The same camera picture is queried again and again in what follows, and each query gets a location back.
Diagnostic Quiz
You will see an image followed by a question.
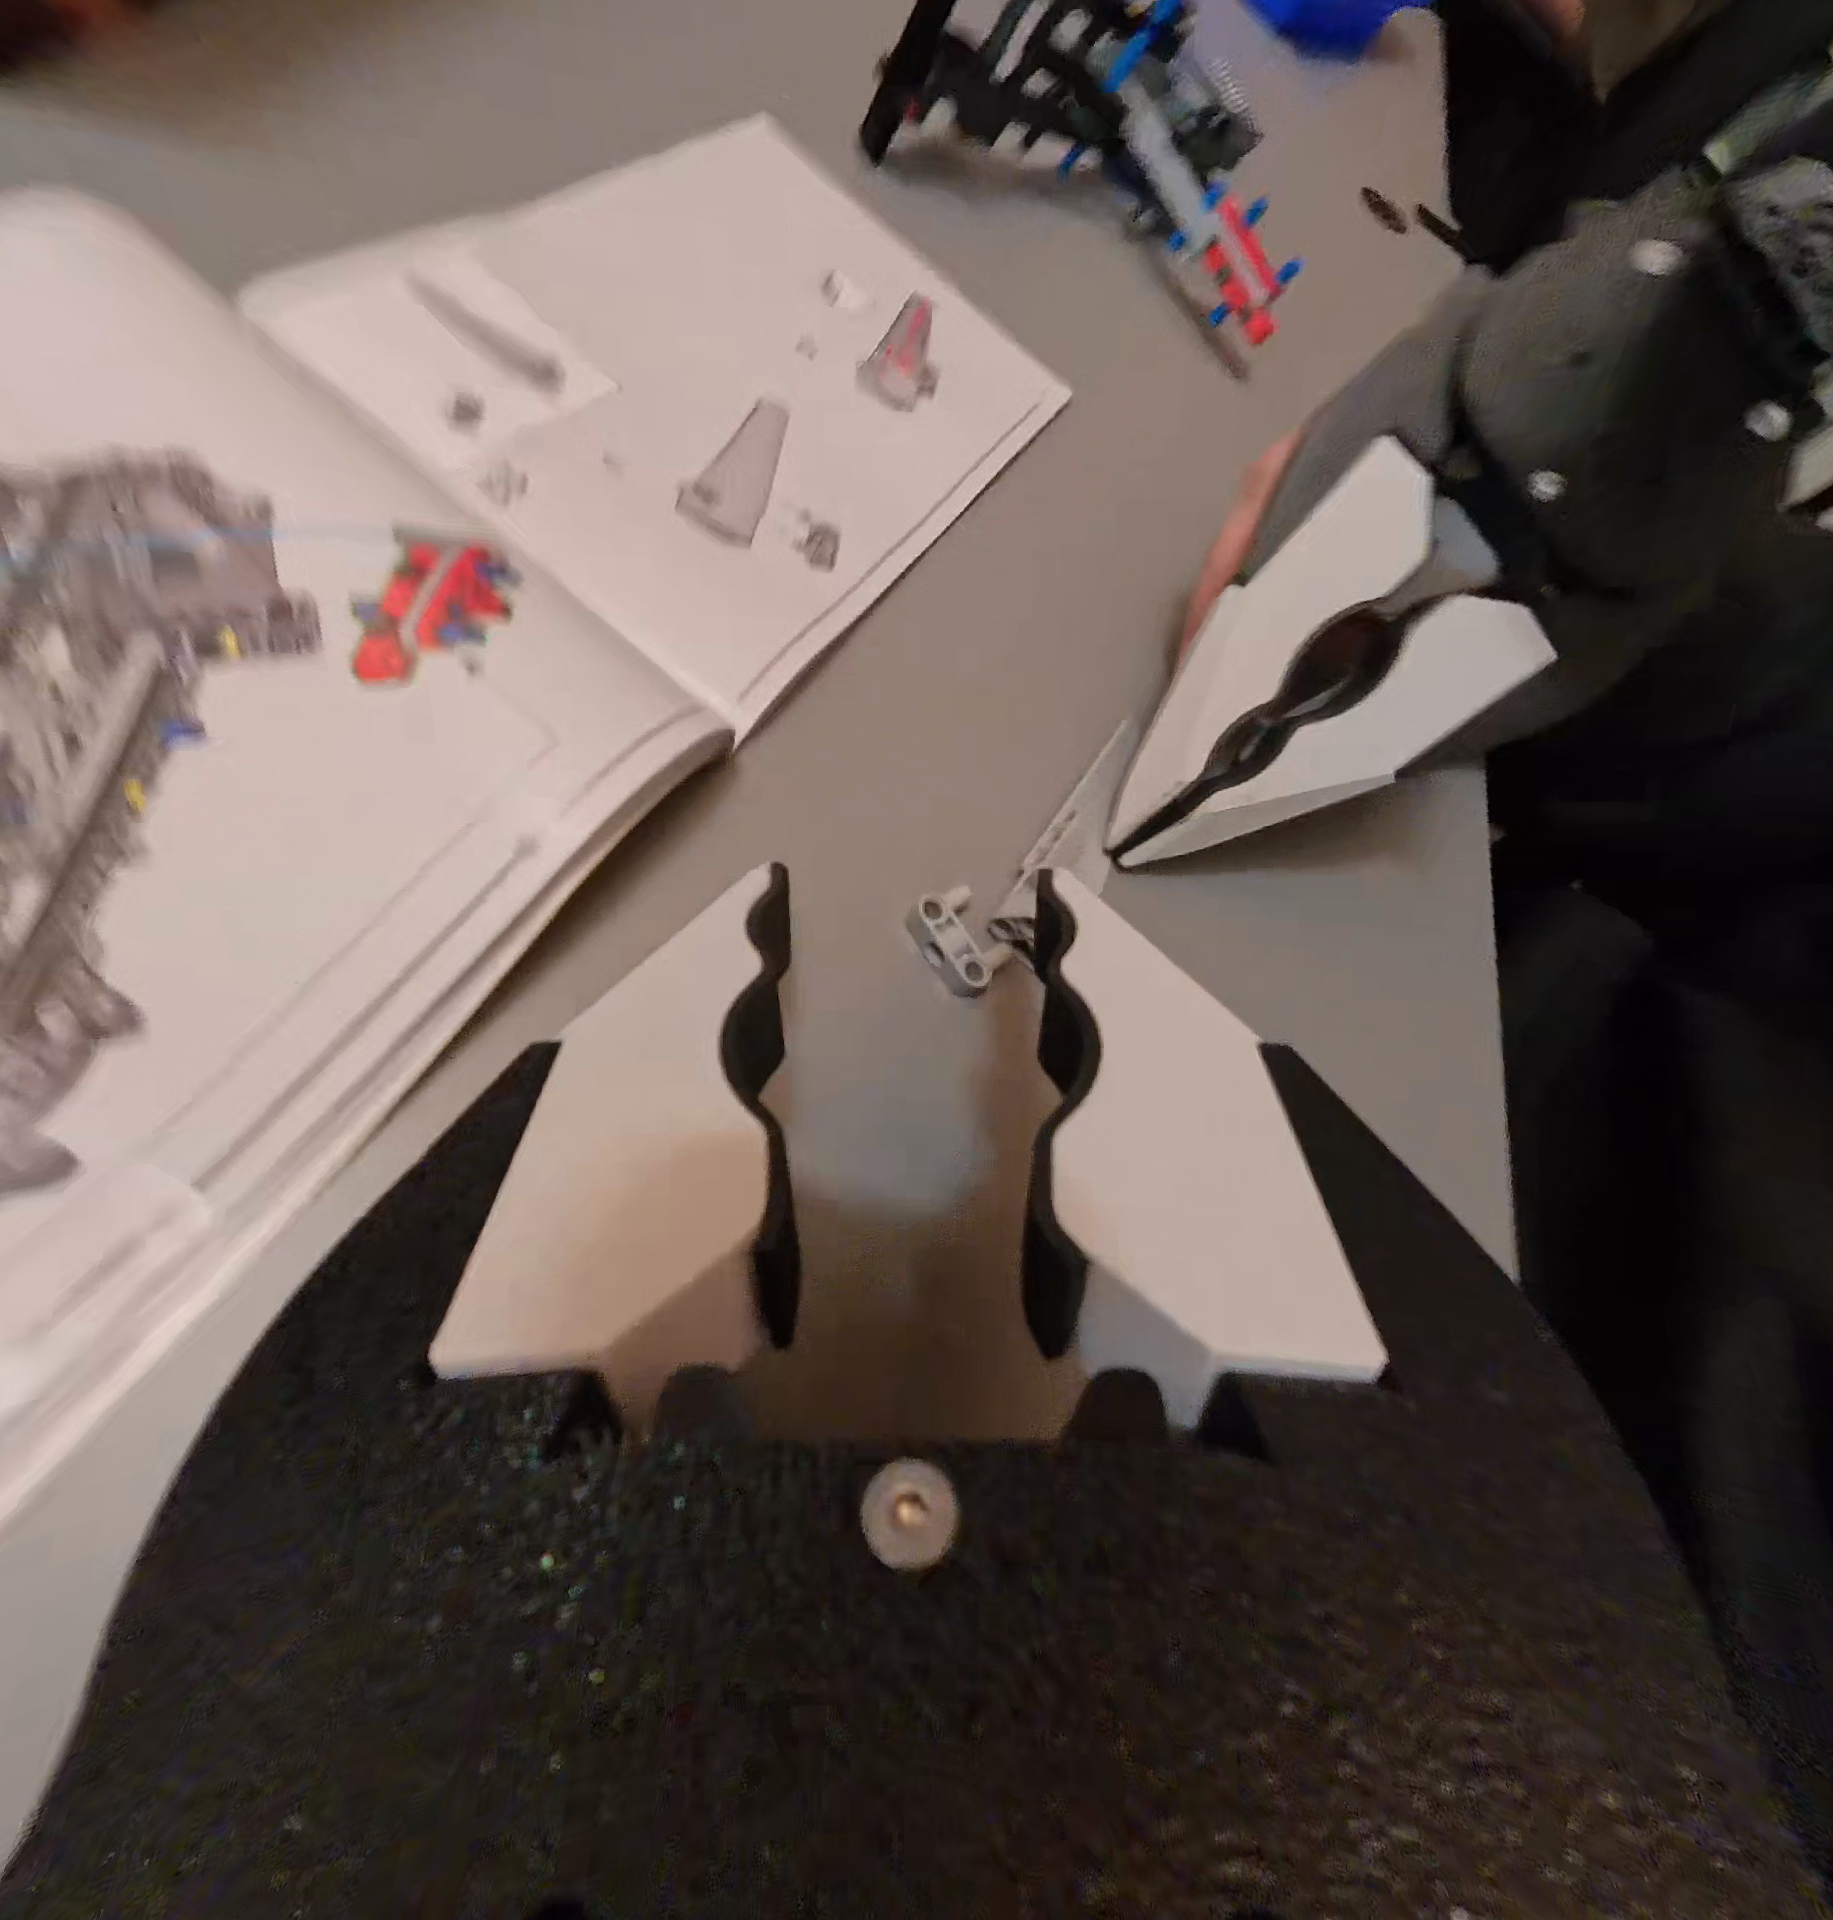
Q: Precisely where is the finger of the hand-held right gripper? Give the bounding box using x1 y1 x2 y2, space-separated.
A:
1115 587 1559 873
1115 434 1503 841

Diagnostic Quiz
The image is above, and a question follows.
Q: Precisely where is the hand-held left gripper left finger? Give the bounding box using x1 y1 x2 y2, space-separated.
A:
431 862 802 1419

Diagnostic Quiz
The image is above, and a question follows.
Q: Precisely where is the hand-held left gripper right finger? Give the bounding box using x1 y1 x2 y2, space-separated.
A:
1020 867 1391 1428

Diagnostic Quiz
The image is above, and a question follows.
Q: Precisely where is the grey tapered panel piece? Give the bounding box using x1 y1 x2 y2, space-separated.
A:
1003 720 1144 941

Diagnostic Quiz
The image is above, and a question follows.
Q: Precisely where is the small grey connector piece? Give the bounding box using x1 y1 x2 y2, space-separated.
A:
906 887 1017 1001

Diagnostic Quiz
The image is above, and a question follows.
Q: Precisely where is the person's right hand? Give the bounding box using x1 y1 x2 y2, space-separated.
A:
1177 432 1308 646

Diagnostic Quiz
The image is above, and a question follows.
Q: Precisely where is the person's black clothed body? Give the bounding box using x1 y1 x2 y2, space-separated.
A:
1487 720 1833 1846

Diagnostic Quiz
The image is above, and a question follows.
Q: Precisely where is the black toy chassis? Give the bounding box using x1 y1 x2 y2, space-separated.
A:
855 0 1308 379

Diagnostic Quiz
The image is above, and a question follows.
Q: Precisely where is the open instruction booklet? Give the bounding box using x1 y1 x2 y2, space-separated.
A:
0 111 1074 1591

